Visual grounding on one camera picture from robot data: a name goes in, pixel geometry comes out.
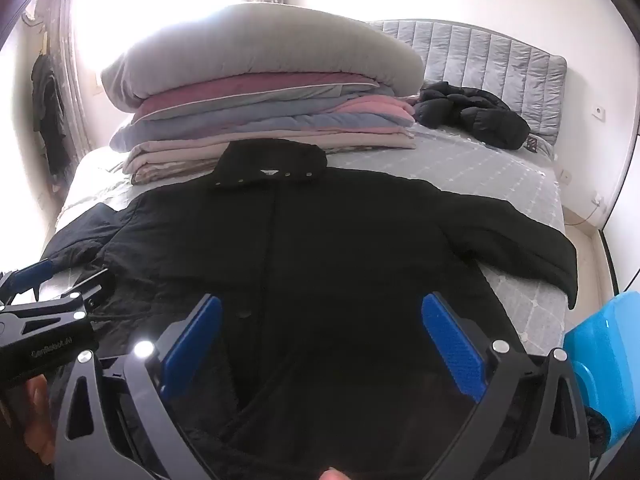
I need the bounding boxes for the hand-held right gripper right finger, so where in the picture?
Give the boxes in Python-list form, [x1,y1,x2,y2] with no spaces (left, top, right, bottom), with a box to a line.
[421,291,591,480]

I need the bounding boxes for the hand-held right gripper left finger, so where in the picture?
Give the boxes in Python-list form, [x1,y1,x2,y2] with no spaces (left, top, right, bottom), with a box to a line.
[55,294,223,480]

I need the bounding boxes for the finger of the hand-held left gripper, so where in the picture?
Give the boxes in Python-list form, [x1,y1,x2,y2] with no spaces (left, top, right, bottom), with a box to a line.
[59,268,117,313]
[0,259,55,307]

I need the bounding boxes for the black coat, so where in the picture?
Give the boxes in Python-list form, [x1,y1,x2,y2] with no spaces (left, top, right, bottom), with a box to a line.
[42,140,579,480]

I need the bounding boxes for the hanging dark clothes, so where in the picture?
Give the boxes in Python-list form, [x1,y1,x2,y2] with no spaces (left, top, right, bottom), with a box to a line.
[31,52,69,177]

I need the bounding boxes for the stack of folded clothes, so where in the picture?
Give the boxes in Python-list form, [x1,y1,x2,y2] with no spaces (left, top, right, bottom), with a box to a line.
[109,85,403,154]

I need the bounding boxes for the person's left hand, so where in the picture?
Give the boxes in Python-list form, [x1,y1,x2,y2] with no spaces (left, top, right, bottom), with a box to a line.
[0,372,57,467]

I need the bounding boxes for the beige folded blanket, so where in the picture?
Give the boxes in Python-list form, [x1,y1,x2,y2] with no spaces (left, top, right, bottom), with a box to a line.
[122,127,418,187]

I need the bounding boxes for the blue plastic container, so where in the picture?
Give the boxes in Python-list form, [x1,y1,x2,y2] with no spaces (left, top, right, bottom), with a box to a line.
[562,294,640,461]

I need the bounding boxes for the white textured bed cover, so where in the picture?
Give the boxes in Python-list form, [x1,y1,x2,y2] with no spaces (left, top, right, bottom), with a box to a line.
[42,120,572,366]

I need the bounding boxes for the maroon folded blanket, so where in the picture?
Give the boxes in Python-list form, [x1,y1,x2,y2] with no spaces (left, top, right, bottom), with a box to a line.
[132,72,382,122]

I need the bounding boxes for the black puffer jacket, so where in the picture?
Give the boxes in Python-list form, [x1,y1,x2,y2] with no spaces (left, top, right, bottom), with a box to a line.
[415,80,531,151]

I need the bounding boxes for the pink folded blanket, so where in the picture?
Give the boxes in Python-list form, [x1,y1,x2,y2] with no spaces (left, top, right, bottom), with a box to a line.
[320,95,418,136]

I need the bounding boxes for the stack of folded blankets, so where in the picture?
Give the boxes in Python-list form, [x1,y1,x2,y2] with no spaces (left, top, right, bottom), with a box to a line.
[100,2,426,113]

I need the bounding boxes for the grey quilted blanket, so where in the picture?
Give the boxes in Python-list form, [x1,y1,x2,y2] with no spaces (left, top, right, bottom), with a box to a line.
[366,20,568,150]

